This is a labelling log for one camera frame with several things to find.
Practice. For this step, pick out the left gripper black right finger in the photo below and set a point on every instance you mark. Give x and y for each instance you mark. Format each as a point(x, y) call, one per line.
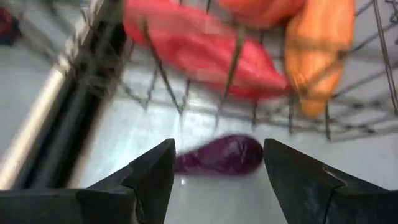
point(326, 205)

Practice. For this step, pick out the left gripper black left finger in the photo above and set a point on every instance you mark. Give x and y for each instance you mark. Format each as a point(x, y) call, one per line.
point(93, 208)

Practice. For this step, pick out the small purple eggplant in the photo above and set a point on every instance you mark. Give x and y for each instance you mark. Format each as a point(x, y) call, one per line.
point(222, 155)

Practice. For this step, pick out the orange carrot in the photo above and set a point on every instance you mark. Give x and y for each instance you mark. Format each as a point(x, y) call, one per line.
point(317, 56)

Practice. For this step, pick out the long red chili pepper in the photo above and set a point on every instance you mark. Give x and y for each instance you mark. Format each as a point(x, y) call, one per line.
point(202, 53)

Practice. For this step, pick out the orange ribbed pumpkin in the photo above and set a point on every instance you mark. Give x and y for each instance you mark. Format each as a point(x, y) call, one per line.
point(261, 11)

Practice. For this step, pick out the black aluminium table frame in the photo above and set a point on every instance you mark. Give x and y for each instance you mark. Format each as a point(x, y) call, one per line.
point(71, 124)

